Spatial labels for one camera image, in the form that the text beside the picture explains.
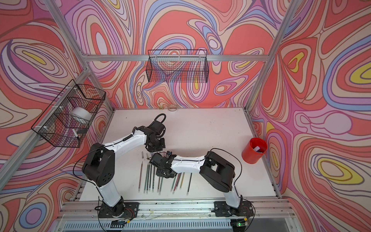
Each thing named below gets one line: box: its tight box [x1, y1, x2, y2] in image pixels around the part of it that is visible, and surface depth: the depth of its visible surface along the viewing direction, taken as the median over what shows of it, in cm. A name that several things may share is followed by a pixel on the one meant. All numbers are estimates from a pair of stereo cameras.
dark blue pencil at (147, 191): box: [145, 163, 151, 195], surface depth 85 cm
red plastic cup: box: [241, 137, 268, 164], surface depth 89 cm
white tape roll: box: [70, 106, 92, 121], surface depth 75 cm
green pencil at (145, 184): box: [142, 162, 150, 195], surface depth 85 cm
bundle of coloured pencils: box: [170, 172, 183, 195], surface depth 84 cm
